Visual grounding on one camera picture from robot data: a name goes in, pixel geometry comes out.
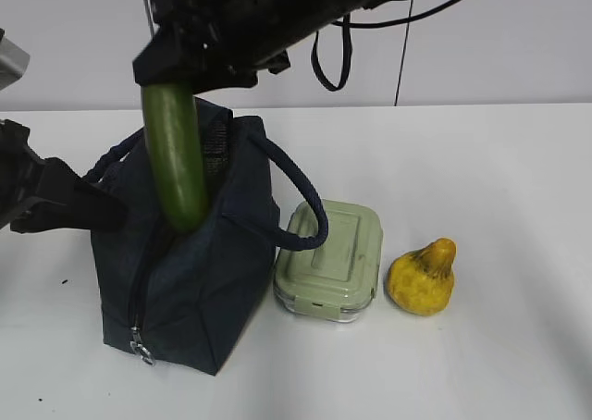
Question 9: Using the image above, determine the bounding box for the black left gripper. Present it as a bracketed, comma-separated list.
[1, 119, 128, 233]

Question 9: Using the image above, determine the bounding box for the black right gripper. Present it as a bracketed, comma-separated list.
[132, 0, 290, 94]

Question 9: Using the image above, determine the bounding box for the green cucumber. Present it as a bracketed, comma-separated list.
[142, 83, 209, 233]

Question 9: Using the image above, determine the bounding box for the navy blue lunch bag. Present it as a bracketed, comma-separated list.
[90, 99, 328, 375]

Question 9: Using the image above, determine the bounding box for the green lidded glass container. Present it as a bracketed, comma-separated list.
[273, 200, 383, 323]

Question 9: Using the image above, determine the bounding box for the yellow pear-shaped gourd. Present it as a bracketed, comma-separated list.
[385, 238, 457, 316]

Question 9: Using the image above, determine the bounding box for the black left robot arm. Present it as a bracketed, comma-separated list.
[1, 119, 128, 233]

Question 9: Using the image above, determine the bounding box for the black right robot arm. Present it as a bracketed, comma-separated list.
[133, 0, 399, 93]

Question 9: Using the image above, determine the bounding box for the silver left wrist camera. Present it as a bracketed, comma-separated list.
[0, 29, 31, 90]

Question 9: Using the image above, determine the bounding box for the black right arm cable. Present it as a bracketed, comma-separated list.
[310, 0, 477, 93]

